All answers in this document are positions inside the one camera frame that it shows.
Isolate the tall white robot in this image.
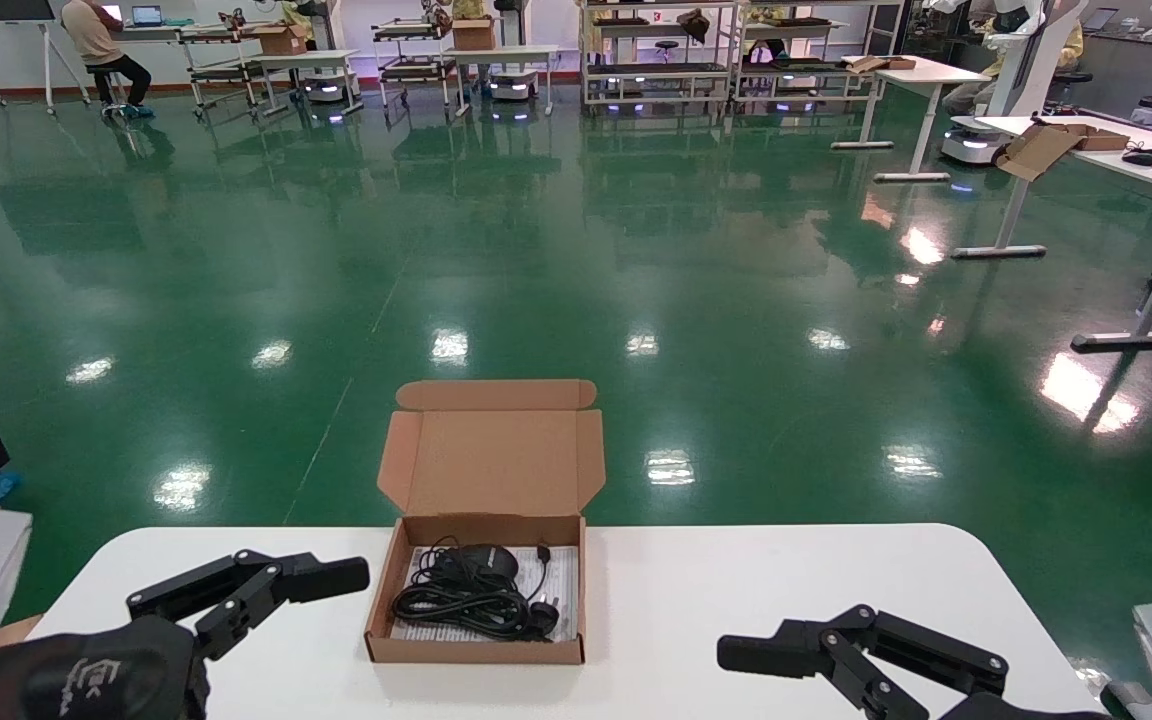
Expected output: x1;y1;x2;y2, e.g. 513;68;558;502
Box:
940;0;1089;167

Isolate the small white table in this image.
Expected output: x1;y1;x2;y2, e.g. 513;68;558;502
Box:
249;49;365;118
444;44;560;118

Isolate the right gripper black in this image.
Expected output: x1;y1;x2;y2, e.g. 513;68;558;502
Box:
717;604;1113;720

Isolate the metal trolley cart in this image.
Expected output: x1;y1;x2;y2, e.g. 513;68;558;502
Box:
372;17;459;121
179;24;263;119

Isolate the black computer mouse in box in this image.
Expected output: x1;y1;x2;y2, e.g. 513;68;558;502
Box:
454;544;520;583

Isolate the white metal shelf rack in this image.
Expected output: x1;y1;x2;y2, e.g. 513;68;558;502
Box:
579;0;743;111
734;0;909;109

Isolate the left gripper black cover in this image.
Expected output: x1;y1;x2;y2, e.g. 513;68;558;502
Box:
0;550;371;720

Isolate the white table with T legs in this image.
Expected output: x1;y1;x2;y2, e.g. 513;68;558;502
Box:
830;55;993;184

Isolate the black coiled power cable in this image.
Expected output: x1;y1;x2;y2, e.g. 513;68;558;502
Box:
391;538;563;643

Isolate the open cardboard box on desk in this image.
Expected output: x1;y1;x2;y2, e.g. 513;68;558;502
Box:
995;119;1133;183

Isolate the white printed paper sheet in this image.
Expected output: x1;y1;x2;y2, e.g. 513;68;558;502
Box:
391;545;580;644

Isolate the seated person beige shirt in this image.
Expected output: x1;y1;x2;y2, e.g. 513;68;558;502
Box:
60;0;153;119

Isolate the brown cardboard storage box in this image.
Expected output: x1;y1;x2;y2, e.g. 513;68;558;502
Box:
364;379;607;666

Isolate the grey robot base part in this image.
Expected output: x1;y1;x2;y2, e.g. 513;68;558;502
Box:
1099;680;1152;720

